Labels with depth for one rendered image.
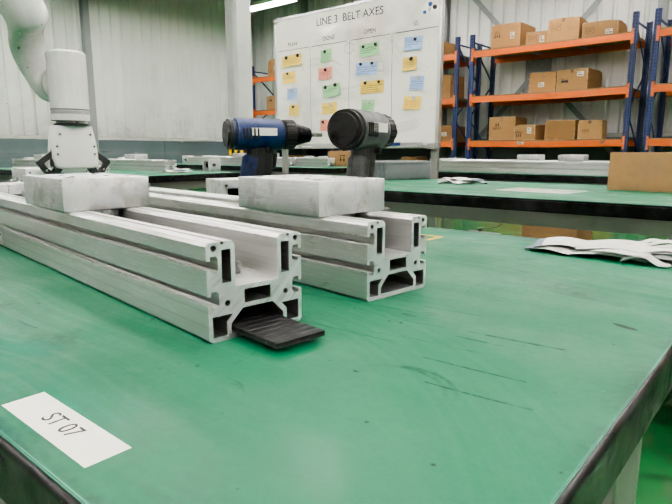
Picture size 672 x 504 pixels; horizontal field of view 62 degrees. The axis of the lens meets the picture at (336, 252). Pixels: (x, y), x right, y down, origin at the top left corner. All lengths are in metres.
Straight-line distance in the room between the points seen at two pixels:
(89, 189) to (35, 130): 12.40
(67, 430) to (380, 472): 0.18
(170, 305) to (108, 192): 0.27
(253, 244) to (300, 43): 4.04
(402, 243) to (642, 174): 1.92
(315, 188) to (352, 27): 3.62
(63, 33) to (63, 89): 12.23
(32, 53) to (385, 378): 1.26
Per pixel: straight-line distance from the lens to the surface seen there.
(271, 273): 0.52
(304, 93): 4.47
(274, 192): 0.69
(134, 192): 0.78
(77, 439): 0.36
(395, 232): 0.65
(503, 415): 0.37
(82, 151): 1.45
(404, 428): 0.34
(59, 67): 1.44
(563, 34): 10.63
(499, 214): 2.14
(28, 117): 13.09
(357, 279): 0.60
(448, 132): 11.41
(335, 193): 0.64
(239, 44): 9.38
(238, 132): 1.07
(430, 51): 3.82
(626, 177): 2.52
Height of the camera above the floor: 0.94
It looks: 10 degrees down
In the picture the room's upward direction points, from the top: straight up
